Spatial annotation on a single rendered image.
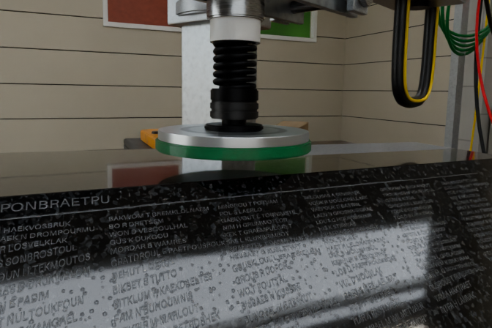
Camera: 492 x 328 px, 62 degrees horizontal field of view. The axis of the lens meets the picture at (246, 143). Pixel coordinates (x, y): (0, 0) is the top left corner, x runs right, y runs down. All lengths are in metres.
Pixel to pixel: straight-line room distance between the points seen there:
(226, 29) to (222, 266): 0.30
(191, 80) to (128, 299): 1.07
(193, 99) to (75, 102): 5.30
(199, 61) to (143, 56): 5.39
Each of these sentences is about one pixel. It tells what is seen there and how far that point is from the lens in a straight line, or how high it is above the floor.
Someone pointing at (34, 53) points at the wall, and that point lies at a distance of 6.67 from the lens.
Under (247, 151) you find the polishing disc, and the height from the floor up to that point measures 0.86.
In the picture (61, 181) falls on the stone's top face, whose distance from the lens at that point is 0.52.
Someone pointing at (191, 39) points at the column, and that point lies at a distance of 1.42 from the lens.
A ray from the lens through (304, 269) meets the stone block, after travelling 0.48.
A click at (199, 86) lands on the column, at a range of 1.39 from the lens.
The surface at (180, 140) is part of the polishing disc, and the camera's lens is 0.50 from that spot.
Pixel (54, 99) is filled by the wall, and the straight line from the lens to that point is 6.64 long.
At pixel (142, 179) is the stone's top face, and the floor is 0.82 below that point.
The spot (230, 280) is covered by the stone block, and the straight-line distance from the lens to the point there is 0.44.
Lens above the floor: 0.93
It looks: 7 degrees down
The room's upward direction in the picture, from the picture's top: 1 degrees clockwise
